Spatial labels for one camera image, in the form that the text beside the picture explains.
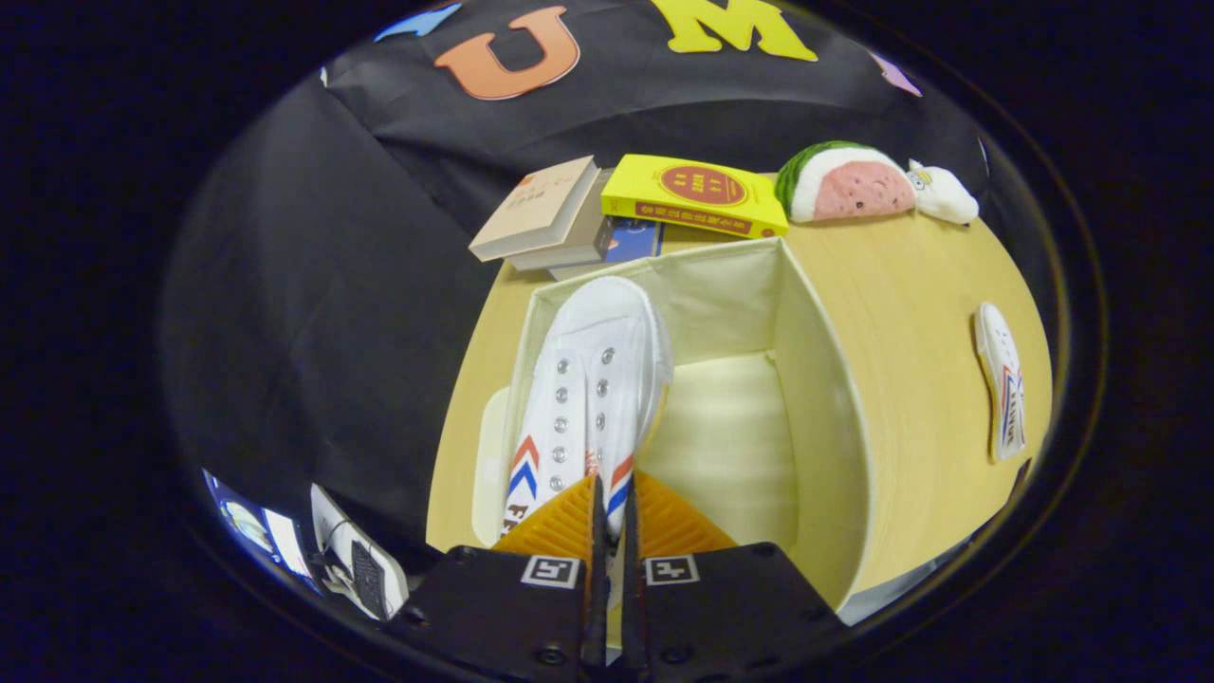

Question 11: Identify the white plush toy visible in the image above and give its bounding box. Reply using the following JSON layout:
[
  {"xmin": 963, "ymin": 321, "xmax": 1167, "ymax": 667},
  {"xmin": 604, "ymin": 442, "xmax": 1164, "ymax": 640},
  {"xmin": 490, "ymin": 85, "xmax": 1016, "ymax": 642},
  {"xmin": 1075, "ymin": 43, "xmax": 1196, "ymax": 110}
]
[{"xmin": 906, "ymin": 159, "xmax": 981, "ymax": 227}]

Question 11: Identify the cream fabric storage box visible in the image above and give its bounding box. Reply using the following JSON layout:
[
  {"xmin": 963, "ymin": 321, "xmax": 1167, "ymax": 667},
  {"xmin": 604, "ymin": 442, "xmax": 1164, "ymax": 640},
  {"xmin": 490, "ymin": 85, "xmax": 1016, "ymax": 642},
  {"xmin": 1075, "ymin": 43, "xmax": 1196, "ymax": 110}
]
[{"xmin": 471, "ymin": 237, "xmax": 874, "ymax": 614}]

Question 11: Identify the yellow book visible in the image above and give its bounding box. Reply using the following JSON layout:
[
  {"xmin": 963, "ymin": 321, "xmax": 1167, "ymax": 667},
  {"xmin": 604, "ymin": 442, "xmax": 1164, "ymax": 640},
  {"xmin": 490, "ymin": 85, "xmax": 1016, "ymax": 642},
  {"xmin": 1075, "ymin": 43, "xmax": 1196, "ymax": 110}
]
[{"xmin": 600, "ymin": 154, "xmax": 790, "ymax": 239}]

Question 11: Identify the watermelon slice plush toy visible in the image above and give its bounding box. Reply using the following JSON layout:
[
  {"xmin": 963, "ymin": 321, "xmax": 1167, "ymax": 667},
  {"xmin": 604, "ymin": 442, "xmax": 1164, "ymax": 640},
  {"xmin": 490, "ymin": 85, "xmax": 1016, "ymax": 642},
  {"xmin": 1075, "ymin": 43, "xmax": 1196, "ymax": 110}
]
[{"xmin": 775, "ymin": 140, "xmax": 919, "ymax": 225}]

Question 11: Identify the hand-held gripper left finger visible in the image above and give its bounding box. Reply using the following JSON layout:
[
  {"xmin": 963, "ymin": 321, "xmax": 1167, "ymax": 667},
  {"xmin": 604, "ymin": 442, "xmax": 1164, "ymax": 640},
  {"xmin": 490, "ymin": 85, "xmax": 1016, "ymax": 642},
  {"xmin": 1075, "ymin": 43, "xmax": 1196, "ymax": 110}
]
[{"xmin": 384, "ymin": 474, "xmax": 608, "ymax": 683}]

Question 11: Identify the grey book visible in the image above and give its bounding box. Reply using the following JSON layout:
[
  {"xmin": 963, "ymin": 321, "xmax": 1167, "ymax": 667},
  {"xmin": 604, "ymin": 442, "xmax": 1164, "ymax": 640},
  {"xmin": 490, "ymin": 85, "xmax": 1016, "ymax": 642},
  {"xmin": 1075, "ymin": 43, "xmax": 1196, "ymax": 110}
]
[{"xmin": 507, "ymin": 171, "xmax": 615, "ymax": 274}]

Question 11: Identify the white striped canvas shoe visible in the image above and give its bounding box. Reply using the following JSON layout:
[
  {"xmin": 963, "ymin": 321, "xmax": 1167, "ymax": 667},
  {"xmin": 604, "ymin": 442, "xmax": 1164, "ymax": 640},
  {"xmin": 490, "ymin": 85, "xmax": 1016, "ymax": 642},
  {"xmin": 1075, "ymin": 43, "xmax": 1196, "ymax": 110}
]
[
  {"xmin": 500, "ymin": 275, "xmax": 675, "ymax": 608},
  {"xmin": 973, "ymin": 302, "xmax": 1028, "ymax": 463}
]

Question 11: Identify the beige book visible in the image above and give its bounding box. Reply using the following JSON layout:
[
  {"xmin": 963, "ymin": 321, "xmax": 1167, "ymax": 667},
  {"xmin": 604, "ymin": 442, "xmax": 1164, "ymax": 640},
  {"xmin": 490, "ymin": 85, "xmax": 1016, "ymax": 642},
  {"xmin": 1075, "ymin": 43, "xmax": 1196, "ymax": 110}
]
[{"xmin": 469, "ymin": 156, "xmax": 601, "ymax": 264}]

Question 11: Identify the white and black device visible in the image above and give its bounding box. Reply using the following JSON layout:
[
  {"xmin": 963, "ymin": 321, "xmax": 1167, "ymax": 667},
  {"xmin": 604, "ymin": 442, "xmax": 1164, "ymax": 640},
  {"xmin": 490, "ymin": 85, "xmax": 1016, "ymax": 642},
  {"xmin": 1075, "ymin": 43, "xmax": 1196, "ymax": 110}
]
[{"xmin": 310, "ymin": 483, "xmax": 411, "ymax": 623}]

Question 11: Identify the computer monitor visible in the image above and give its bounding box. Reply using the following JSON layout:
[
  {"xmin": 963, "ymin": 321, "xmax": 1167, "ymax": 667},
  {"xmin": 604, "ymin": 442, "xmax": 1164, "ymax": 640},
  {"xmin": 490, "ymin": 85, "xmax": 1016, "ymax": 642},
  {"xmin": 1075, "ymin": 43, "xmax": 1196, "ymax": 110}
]
[{"xmin": 202, "ymin": 469, "xmax": 316, "ymax": 581}]

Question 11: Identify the black backdrop cloth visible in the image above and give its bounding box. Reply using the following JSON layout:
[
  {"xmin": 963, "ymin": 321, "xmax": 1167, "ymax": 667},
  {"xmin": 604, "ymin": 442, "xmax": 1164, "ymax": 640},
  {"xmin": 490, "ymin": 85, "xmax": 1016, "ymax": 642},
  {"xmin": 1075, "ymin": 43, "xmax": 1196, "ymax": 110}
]
[{"xmin": 161, "ymin": 0, "xmax": 992, "ymax": 570}]

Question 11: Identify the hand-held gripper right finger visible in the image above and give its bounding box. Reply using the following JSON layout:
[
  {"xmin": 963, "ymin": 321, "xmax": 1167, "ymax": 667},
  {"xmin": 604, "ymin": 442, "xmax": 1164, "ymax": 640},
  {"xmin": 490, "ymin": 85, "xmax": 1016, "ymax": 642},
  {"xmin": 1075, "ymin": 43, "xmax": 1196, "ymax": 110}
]
[{"xmin": 621, "ymin": 470, "xmax": 850, "ymax": 683}]

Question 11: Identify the blue book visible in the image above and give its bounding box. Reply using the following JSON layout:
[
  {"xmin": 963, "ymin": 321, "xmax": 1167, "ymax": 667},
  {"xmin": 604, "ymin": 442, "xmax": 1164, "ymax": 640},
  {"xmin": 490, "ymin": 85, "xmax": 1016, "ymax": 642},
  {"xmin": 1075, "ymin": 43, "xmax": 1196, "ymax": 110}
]
[{"xmin": 550, "ymin": 216, "xmax": 665, "ymax": 283}]

